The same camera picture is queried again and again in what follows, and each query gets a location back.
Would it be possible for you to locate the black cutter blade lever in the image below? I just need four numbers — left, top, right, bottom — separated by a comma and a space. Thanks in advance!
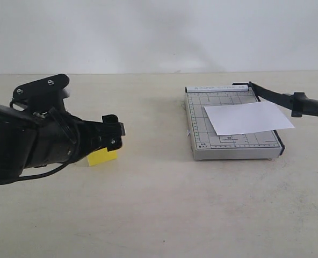
233, 82, 318, 118

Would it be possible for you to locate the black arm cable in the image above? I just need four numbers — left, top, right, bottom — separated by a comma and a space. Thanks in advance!
8, 99, 82, 181

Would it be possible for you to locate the grey paper cutter base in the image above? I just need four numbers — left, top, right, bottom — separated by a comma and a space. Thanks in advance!
185, 83, 285, 160

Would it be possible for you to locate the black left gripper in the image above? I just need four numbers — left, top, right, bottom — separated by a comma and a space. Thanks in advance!
25, 108, 126, 168

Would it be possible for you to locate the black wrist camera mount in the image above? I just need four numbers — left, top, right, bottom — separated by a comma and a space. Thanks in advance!
9, 74, 70, 108

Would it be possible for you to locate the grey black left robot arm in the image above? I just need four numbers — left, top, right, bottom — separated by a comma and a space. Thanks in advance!
0, 105, 126, 185

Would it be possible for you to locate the white paper sheet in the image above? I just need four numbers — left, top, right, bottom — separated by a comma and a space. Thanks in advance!
204, 101, 294, 135

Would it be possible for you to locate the yellow cube block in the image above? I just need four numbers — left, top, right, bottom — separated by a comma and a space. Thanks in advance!
86, 148, 118, 166

